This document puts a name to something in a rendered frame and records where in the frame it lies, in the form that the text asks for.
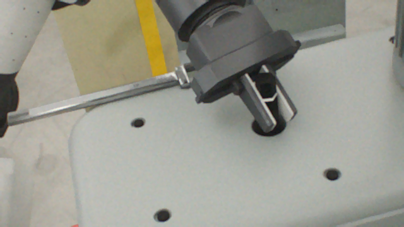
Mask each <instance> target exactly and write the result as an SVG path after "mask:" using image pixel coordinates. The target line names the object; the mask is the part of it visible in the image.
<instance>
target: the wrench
mask: <svg viewBox="0 0 404 227"><path fill-rule="evenodd" d="M174 71H175V72H172V73H168V74H163V75H160V76H155V77H152V78H148V79H143V80H141V81H136V82H133V83H128V84H124V85H120V86H116V87H113V88H107V89H104V90H100V91H95V92H92V93H87V94H84V95H80V96H74V97H71V98H67V99H64V100H59V101H56V102H51V103H46V104H43V105H39V106H36V107H30V108H26V109H23V110H17V111H14V112H10V113H8V125H9V126H13V125H18V124H23V123H26V122H30V121H33V120H38V119H43V118H46V117H51V116H55V115H59V114H64V113H67V112H72V111H74V110H79V109H82V108H87V107H92V106H95V105H100V104H103V103H107V102H113V101H115V100H120V99H123V98H127V97H130V96H135V95H140V94H143V93H148V92H151V91H155V90H159V89H162V88H167V87H170V86H175V85H178V84H180V86H181V88H182V89H184V88H188V87H190V86H191V83H192V81H193V77H191V78H188V76H187V73H190V72H193V71H196V69H195V68H194V66H193V64H192V63H191V62H190V63H187V64H184V65H181V66H176V67H175V68H174Z"/></svg>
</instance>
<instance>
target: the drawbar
mask: <svg viewBox="0 0 404 227"><path fill-rule="evenodd" d="M254 83H255V88H256V89H257V91H258V93H259V95H260V96H261V98H262V100H263V99H269V98H273V97H274V96H275V95H276V93H277V88H276V77H275V76H274V75H272V73H259V74H258V75H257V76H256V78H255V79H254ZM264 103H265V105H266V107H267V108H268V110H269V111H270V114H271V115H272V117H273V118H274V119H275V121H276V125H275V127H274V128H273V129H272V130H271V131H269V132H264V130H262V128H261V126H259V128H260V134H261V136H275V135H277V134H279V133H281V132H280V118H279V110H278V96H276V97H275V99H274V100H273V101H267V102H264Z"/></svg>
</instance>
